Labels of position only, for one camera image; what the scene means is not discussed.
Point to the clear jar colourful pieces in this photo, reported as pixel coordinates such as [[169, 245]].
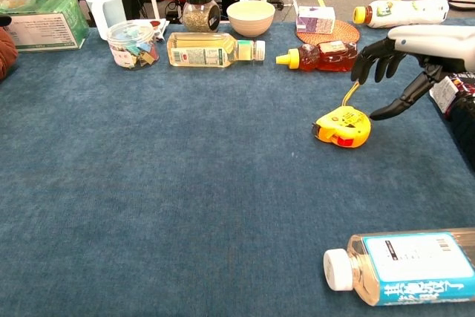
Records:
[[131, 48]]

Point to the glass grain jar black lid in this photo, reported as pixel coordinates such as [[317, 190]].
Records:
[[200, 16]]

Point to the dark coffee bottle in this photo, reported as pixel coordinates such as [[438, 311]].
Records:
[[464, 127]]

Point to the blue carpet mat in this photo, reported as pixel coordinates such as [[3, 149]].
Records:
[[185, 165]]

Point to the purple white carton box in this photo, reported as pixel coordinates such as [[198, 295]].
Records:
[[315, 20]]

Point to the white label tea bottle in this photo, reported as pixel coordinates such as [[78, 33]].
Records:
[[404, 12]]

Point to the clear bottle blue label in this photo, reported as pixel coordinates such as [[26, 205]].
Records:
[[408, 268]]

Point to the white red snack packet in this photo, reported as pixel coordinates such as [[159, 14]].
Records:
[[159, 27]]

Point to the yellow tape measure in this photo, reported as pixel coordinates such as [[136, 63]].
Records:
[[345, 125]]

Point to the honey squeeze bottle yellow cap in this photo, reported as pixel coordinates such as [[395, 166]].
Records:
[[319, 57]]

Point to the green tissue pack box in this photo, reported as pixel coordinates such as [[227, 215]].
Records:
[[41, 27]]

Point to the round woven coaster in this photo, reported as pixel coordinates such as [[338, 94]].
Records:
[[345, 35]]

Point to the beige bowl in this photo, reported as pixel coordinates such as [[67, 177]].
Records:
[[250, 22]]

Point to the pale yellow drink bottle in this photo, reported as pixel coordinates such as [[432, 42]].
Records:
[[204, 49]]

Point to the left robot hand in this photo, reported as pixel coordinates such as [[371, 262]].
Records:
[[4, 21]]

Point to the white cup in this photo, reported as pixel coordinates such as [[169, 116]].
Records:
[[105, 7]]

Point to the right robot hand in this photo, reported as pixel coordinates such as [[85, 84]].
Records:
[[434, 42]]

